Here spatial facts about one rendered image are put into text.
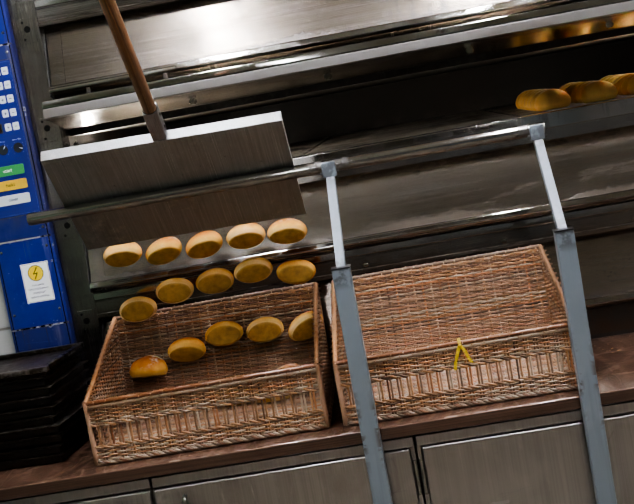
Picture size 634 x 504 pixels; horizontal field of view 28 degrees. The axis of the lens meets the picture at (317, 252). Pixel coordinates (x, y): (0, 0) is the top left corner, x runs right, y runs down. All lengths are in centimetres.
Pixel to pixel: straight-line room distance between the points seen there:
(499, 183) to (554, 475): 82
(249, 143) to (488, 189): 73
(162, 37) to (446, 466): 132
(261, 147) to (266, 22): 52
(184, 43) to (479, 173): 83
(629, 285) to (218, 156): 114
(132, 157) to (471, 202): 92
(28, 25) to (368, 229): 103
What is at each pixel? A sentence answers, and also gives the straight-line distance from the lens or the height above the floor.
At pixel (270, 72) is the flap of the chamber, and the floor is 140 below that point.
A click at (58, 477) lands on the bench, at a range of 295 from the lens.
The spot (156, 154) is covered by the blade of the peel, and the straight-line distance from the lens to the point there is 286.
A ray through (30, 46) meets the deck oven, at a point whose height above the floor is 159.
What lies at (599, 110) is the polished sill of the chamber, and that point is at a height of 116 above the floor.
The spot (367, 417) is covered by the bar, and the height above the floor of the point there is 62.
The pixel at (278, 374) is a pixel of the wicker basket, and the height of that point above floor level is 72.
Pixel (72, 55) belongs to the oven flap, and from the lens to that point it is 337.
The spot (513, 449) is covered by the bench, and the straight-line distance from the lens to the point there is 283.
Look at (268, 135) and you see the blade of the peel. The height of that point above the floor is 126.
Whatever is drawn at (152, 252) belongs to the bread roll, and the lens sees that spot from 316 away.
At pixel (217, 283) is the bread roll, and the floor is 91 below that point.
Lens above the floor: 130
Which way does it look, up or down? 6 degrees down
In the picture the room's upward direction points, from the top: 10 degrees counter-clockwise
